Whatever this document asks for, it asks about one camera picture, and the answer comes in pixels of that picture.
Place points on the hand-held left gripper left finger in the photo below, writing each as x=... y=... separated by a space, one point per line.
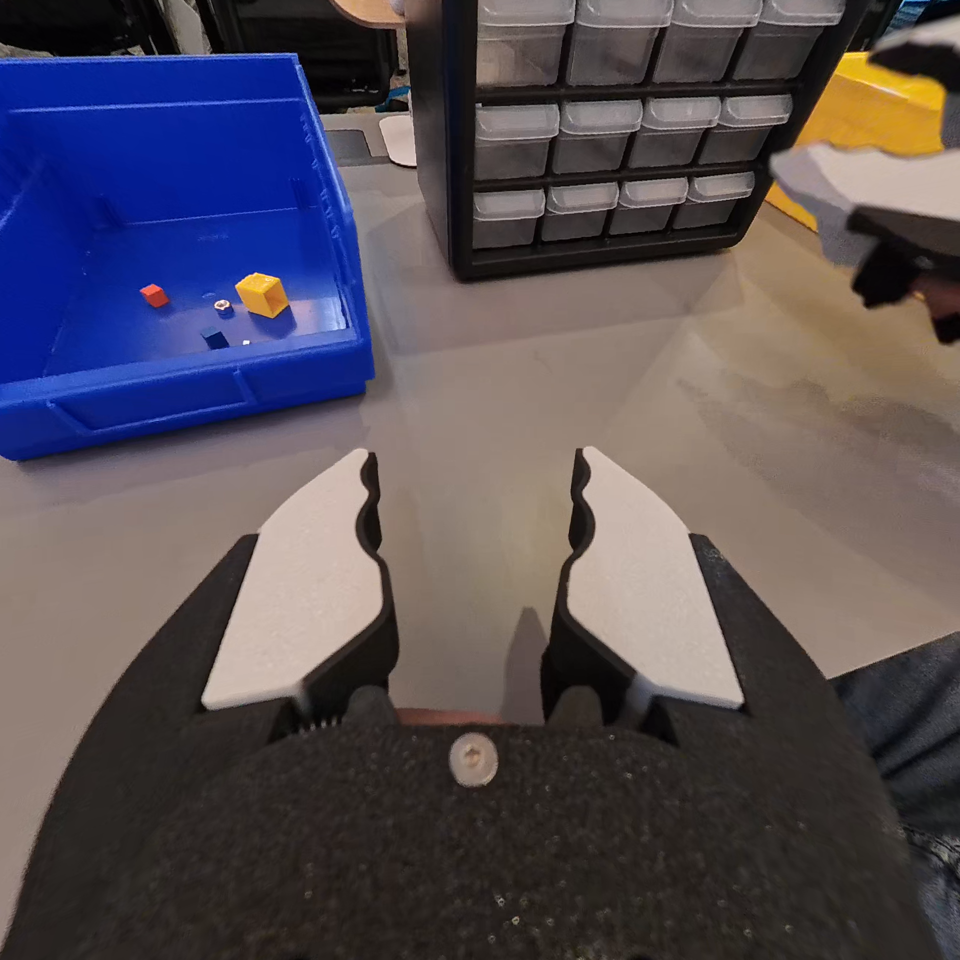
x=300 y=592

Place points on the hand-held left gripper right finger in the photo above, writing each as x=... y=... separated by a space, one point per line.
x=652 y=607

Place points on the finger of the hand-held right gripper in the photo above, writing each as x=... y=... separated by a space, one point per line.
x=862 y=180
x=930 y=49

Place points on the yellow plastic bin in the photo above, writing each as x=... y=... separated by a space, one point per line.
x=862 y=112

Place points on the small blue block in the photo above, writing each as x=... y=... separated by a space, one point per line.
x=214 y=337

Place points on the set of clear cabinet drawers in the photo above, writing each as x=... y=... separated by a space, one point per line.
x=592 y=135

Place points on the yellow plastic block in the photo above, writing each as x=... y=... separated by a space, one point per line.
x=262 y=294

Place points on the small red block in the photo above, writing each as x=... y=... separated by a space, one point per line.
x=154 y=295

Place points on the black drawer cabinet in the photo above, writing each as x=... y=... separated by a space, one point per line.
x=435 y=187

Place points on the blue plastic bin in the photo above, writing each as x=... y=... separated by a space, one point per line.
x=75 y=187

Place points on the person's right hand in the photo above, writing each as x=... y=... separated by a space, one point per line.
x=941 y=296

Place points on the person's blue jeans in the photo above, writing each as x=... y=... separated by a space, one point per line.
x=900 y=750

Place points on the blue bag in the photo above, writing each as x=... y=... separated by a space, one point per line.
x=397 y=97

